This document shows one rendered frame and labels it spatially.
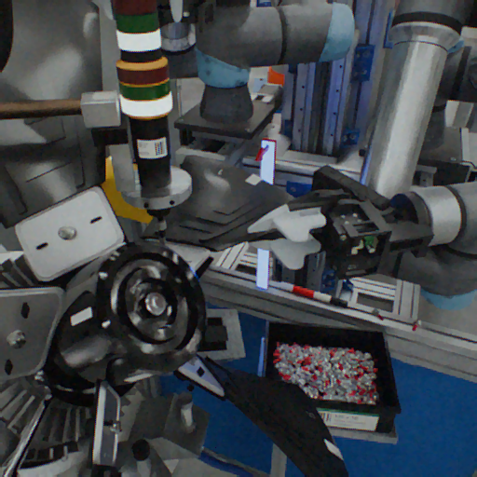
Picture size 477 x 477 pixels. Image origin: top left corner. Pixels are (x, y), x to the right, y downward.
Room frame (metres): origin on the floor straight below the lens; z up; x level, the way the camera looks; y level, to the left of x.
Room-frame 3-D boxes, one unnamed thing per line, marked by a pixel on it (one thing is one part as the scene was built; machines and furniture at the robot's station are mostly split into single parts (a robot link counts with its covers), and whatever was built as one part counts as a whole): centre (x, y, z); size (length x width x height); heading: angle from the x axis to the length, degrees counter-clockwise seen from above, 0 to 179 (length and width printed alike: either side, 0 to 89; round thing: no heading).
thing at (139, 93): (0.40, 0.08, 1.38); 0.04 x 0.04 x 0.01
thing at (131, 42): (0.40, 0.08, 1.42); 0.03 x 0.03 x 0.01
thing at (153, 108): (0.40, 0.08, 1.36); 0.04 x 0.04 x 0.01
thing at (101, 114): (0.40, 0.09, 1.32); 0.09 x 0.07 x 0.10; 102
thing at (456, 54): (1.08, -0.44, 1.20); 0.13 x 0.12 x 0.14; 65
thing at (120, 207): (0.85, 0.21, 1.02); 0.16 x 0.10 x 0.11; 67
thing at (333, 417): (0.52, -0.16, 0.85); 0.22 x 0.17 x 0.07; 83
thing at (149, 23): (0.40, 0.08, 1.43); 0.03 x 0.03 x 0.01
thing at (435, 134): (1.09, -0.44, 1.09); 0.15 x 0.15 x 0.10
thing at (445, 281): (0.53, -0.30, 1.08); 0.11 x 0.08 x 0.11; 65
